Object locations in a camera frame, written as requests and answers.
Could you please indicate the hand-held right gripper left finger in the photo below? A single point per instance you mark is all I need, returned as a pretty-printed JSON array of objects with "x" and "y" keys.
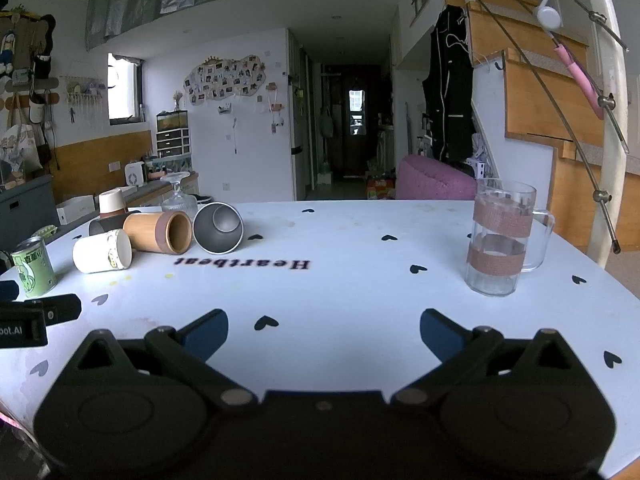
[{"x": 206, "y": 334}]

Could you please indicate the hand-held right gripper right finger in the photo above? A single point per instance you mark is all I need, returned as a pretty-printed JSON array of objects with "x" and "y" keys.
[{"x": 441, "y": 334}]

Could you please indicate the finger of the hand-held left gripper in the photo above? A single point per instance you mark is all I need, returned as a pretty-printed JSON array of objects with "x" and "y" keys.
[
  {"x": 62, "y": 308},
  {"x": 7, "y": 291}
]

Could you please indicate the green printed can cup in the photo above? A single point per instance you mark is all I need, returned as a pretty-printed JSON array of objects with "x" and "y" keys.
[{"x": 34, "y": 272}]

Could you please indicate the white ceramic cup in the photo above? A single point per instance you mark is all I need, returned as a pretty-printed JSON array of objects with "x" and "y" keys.
[{"x": 97, "y": 252}]

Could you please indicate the dark grey cup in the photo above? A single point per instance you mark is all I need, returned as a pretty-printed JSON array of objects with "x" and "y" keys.
[{"x": 102, "y": 225}]

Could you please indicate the steel cup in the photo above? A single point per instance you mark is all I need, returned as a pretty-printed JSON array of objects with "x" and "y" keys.
[{"x": 220, "y": 232}]

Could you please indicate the white and brown paper cup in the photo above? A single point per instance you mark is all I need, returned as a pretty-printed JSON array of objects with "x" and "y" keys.
[{"x": 112, "y": 202}]

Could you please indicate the bamboo cup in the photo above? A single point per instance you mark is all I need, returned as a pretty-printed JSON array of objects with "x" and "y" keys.
[{"x": 150, "y": 230}]

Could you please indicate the grey cabinet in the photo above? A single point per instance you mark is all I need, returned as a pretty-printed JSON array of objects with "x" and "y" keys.
[{"x": 25, "y": 205}]

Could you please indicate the white cardboard box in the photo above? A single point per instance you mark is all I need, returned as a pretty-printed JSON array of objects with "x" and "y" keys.
[{"x": 75, "y": 209}]

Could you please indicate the glass mug with brown bands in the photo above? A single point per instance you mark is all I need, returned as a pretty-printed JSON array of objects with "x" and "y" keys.
[{"x": 497, "y": 240}]

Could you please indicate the white heart-print tablecloth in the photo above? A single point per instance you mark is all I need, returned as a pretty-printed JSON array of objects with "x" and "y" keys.
[{"x": 340, "y": 285}]

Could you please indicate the clear glass goblet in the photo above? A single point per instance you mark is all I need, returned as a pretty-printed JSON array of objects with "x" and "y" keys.
[{"x": 178, "y": 200}]

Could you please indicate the printed tote bag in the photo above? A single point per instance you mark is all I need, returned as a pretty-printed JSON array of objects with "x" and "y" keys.
[{"x": 17, "y": 147}]

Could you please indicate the white air purifier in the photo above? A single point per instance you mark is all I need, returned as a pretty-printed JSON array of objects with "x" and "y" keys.
[{"x": 135, "y": 174}]

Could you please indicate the pink pouf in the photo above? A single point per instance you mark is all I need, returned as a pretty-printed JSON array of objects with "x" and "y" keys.
[{"x": 432, "y": 180}]

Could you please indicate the small drawer organizer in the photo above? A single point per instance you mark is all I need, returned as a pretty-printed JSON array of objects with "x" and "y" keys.
[{"x": 173, "y": 142}]

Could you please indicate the glass fish tank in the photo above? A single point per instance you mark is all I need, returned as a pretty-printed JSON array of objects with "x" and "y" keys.
[{"x": 172, "y": 120}]

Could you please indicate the dark door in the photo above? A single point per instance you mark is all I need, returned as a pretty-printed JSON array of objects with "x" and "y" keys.
[{"x": 356, "y": 125}]

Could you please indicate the window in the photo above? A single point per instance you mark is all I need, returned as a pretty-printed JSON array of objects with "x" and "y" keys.
[{"x": 122, "y": 90}]

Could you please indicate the black jacket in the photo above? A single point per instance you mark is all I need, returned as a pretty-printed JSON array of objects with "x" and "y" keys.
[{"x": 447, "y": 90}]

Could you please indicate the cloud-shaped photo board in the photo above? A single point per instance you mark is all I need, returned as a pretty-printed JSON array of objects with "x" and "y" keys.
[{"x": 222, "y": 80}]

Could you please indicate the wooden staircase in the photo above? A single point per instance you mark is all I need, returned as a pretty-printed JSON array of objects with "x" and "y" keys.
[{"x": 545, "y": 85}]

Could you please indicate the pink and white hoop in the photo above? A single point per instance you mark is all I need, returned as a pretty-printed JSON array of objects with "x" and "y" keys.
[{"x": 575, "y": 67}]

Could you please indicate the white railing post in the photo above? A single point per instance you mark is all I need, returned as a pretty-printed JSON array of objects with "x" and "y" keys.
[{"x": 614, "y": 110}]

